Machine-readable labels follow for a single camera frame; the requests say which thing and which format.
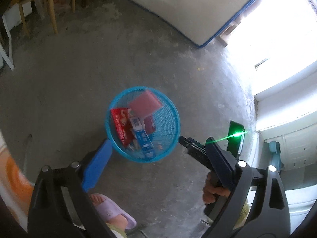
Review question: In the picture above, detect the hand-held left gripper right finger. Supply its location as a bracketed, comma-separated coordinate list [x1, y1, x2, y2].
[201, 136, 291, 238]

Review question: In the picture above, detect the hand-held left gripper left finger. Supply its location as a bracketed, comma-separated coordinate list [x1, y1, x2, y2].
[27, 139, 117, 238]

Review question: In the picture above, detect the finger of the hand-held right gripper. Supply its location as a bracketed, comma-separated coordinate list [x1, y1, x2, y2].
[178, 136, 192, 150]
[189, 137, 206, 147]

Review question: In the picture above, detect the blue plastic basket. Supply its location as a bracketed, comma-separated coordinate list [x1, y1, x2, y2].
[106, 87, 181, 163]

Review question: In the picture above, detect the blue and white box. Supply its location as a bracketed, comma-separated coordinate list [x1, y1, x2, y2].
[129, 116, 155, 159]

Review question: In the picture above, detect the red snack packet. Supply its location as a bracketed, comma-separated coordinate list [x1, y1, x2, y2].
[111, 107, 136, 147]

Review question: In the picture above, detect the pink sponge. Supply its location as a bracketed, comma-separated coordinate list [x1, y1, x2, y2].
[130, 90, 163, 118]

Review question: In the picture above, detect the person's right hand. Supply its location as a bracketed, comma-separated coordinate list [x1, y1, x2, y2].
[203, 172, 233, 205]

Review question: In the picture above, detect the person's foot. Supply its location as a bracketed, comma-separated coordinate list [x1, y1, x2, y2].
[89, 193, 129, 228]

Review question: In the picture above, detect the purple slipper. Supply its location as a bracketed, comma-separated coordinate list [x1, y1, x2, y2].
[95, 195, 137, 231]

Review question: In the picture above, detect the white mattress with blue edge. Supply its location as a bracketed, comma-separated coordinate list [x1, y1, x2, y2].
[109, 0, 276, 49]

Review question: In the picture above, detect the white long table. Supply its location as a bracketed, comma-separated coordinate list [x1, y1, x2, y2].
[2, 12, 16, 71]

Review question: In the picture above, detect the wooden armchair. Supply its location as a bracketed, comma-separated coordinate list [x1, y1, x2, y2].
[17, 0, 78, 39]

